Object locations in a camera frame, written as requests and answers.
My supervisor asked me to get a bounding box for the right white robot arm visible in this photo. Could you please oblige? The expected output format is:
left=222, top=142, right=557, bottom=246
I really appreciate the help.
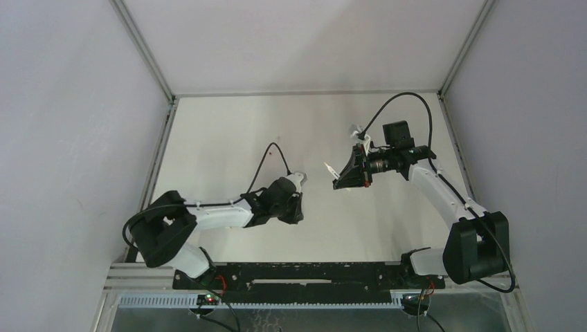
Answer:
left=333, top=121, right=512, bottom=284

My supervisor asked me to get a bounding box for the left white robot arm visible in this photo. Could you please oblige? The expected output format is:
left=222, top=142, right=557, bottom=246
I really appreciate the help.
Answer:
left=123, top=172, right=307, bottom=279

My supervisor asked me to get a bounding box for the white red marker pen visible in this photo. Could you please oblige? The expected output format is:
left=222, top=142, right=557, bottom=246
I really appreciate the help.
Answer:
left=269, top=142, right=278, bottom=155

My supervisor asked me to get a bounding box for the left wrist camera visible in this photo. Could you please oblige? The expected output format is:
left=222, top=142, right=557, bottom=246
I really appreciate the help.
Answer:
left=287, top=172, right=307, bottom=193

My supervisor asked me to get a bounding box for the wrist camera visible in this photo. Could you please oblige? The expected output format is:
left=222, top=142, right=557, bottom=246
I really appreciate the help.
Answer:
left=287, top=172, right=307, bottom=193
left=350, top=124, right=372, bottom=156

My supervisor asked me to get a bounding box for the right camera cable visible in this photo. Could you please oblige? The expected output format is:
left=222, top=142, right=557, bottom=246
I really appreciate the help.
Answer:
left=359, top=92, right=517, bottom=294

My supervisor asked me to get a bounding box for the camera cable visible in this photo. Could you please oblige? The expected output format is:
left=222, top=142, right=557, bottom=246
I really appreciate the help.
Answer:
left=122, top=142, right=294, bottom=250
left=359, top=92, right=517, bottom=294

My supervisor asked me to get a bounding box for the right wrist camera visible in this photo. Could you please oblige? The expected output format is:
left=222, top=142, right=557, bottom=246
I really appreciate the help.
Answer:
left=350, top=124, right=372, bottom=156

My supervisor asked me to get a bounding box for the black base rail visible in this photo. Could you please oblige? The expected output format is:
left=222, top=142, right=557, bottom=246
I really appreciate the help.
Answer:
left=172, top=257, right=446, bottom=304

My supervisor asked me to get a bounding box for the left camera cable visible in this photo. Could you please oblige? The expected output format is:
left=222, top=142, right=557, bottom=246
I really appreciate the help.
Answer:
left=122, top=142, right=294, bottom=250

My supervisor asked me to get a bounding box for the perforated cable tray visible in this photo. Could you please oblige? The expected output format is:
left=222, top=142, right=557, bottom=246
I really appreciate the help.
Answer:
left=118, top=293, right=404, bottom=309

